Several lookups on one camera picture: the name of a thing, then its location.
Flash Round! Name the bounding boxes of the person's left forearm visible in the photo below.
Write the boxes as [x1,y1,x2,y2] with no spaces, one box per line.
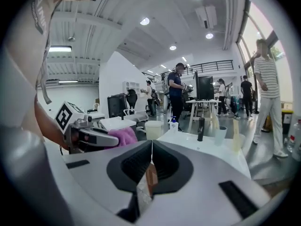
[34,95,70,150]

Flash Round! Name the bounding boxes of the black bin with yellow lid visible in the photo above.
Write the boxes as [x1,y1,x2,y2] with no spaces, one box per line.
[281,109,294,135]

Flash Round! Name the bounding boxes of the black mezzanine railing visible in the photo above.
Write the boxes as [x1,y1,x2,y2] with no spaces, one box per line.
[143,59,235,82]

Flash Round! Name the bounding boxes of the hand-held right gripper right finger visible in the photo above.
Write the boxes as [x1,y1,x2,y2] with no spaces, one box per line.
[138,139,271,226]

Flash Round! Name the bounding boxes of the black-framed glass window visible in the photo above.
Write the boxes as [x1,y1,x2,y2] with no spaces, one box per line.
[236,0,290,80]

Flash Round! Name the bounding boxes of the purple cloth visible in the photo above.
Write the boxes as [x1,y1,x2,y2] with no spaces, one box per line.
[107,126,139,148]

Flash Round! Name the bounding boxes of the white mesh office chair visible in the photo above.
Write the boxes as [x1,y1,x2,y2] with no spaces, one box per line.
[122,108,150,133]

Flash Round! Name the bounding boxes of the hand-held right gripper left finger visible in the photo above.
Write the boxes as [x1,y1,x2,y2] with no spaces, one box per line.
[62,139,153,224]

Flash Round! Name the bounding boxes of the white ceiling air conditioner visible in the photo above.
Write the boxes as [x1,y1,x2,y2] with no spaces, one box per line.
[194,5,217,30]

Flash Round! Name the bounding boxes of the black office chair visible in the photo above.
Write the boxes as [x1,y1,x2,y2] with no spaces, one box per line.
[127,89,139,114]

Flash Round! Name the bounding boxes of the grey plastic cup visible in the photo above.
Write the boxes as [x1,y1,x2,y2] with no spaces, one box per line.
[215,125,228,146]

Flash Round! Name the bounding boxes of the cream plastic trash bin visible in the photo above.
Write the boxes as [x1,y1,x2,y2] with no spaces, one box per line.
[144,120,163,141]

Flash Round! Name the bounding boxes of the brown wooden vanity cabinet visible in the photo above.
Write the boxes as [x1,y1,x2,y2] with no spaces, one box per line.
[136,161,159,218]

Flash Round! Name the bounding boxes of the white cubby shelf unit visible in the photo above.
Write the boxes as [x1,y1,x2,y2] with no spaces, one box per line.
[122,80,142,94]

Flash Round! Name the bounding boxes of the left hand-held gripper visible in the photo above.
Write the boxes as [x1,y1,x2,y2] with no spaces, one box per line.
[54,100,119,154]

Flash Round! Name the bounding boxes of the white rectangular sink top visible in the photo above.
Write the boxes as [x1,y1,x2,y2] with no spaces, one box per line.
[98,116,137,131]

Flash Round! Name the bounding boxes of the black slim bottle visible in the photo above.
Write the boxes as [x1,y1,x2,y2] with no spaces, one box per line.
[197,117,206,142]

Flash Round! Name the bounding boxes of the white desk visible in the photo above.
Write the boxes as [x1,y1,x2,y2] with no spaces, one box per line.
[185,99,222,127]

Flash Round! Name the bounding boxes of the person's beige t-shirt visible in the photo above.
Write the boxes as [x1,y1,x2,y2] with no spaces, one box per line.
[0,0,62,131]

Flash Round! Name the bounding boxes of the black computer monitor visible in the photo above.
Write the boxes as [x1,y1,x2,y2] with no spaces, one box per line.
[194,71,214,101]

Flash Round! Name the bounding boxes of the small bottle blue cap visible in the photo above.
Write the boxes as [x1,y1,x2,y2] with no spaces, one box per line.
[169,116,179,134]

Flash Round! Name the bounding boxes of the pack of clear water bottles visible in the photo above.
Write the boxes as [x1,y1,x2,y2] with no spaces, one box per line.
[285,119,301,162]

